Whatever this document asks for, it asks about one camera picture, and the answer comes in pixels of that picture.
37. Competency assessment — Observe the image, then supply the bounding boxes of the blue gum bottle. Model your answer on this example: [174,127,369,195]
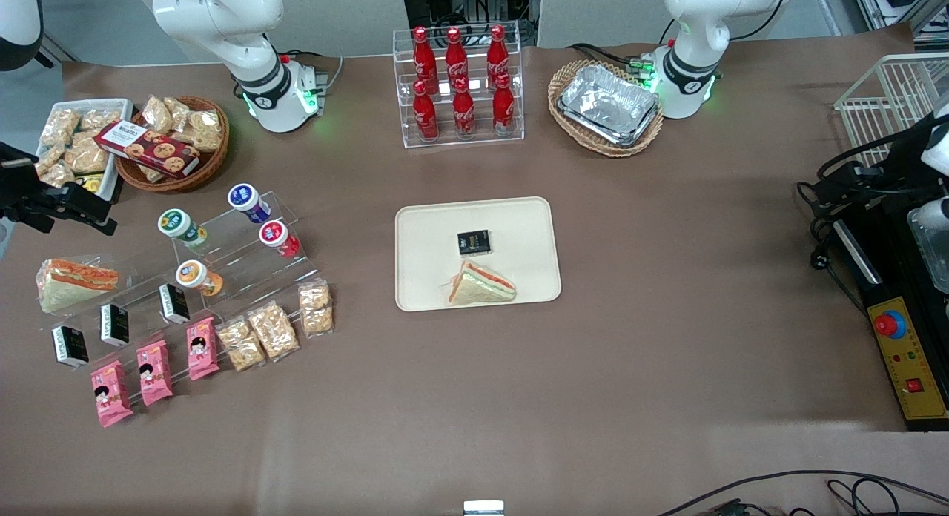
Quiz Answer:
[227,182,272,225]

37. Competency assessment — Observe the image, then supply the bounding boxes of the pink snack packet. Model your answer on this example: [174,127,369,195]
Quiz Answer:
[90,360,135,429]
[185,316,221,382]
[136,339,175,408]

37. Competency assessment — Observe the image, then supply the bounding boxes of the grey arm base cable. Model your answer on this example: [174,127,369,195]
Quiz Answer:
[280,50,346,96]

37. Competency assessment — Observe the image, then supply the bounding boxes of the wrapped triangle sandwich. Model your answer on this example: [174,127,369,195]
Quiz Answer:
[446,259,518,307]
[36,257,120,315]

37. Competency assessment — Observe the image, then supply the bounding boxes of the black cable bundle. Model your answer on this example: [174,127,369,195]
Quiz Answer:
[796,112,949,274]

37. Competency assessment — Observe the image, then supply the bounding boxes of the clear acrylic bottle rack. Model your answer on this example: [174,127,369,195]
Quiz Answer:
[392,20,526,150]

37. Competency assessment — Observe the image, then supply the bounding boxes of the red emergency stop button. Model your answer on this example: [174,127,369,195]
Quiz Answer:
[873,308,907,340]

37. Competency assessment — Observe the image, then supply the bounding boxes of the clear acrylic stepped stand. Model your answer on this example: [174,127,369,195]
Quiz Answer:
[43,191,321,333]

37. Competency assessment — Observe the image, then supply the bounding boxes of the orange gum bottle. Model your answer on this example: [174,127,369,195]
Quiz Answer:
[175,259,224,298]

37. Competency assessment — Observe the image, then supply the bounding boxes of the black arm base cable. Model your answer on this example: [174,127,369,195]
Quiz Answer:
[566,42,655,77]

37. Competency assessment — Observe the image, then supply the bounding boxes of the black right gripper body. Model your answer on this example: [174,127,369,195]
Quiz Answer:
[0,168,54,222]

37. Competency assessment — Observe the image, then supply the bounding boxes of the red cookie box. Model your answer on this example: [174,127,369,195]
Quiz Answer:
[93,120,202,180]

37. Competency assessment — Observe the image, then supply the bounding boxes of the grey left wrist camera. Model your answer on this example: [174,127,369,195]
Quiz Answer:
[918,196,949,232]

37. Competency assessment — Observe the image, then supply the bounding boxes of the cream serving tray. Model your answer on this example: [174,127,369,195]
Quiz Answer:
[394,196,563,313]

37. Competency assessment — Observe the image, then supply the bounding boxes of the dark brown wicker basket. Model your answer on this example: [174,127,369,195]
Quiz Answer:
[114,95,231,195]

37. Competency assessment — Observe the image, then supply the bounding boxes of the red gum bottle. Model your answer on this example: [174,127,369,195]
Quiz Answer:
[259,219,302,259]

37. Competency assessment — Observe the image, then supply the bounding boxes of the green gum bottle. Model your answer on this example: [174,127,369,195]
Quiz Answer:
[157,208,209,251]

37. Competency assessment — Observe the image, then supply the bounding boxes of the light wicker basket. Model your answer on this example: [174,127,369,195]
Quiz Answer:
[547,59,665,159]

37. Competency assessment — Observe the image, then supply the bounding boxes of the stacked aluminium foil trays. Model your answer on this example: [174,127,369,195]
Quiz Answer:
[557,63,661,148]

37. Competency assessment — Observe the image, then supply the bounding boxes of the clear plastic container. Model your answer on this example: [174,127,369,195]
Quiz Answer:
[907,205,949,295]

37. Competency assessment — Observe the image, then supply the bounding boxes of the red cola bottle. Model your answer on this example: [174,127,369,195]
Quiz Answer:
[444,27,470,90]
[486,24,512,87]
[412,26,439,94]
[411,79,440,143]
[492,73,516,137]
[452,78,477,139]

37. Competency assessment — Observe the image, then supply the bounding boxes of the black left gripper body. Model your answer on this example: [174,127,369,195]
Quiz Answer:
[881,119,939,205]

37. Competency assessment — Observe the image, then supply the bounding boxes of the white wire basket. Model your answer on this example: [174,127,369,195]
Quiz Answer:
[833,52,949,170]

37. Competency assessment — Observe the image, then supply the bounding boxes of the small black carton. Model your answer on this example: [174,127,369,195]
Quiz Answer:
[99,302,131,348]
[158,282,192,326]
[51,325,90,369]
[457,229,492,257]

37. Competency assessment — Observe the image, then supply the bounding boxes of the black yellow control box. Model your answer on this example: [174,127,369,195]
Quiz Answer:
[832,203,949,434]

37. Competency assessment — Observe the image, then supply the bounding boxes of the white rectangular snack tray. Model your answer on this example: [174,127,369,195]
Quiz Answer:
[36,99,135,203]

